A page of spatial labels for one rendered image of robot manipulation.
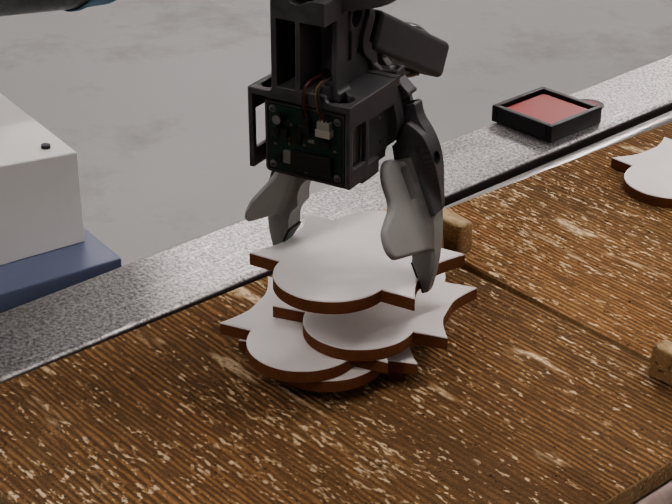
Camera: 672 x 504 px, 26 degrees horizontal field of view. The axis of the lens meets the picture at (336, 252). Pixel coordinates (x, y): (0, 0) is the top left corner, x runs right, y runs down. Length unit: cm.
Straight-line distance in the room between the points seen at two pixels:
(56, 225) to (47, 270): 5
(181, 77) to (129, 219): 90
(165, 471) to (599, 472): 26
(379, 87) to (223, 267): 34
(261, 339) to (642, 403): 25
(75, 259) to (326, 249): 37
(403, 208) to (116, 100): 313
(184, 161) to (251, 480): 275
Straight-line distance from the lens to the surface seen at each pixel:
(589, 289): 110
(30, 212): 128
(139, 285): 115
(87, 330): 109
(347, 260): 96
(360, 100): 85
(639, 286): 111
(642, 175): 127
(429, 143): 90
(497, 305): 107
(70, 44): 446
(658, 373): 100
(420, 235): 91
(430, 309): 99
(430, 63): 96
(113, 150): 370
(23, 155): 128
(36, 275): 127
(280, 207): 97
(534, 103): 146
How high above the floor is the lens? 146
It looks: 28 degrees down
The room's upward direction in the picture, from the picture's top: straight up
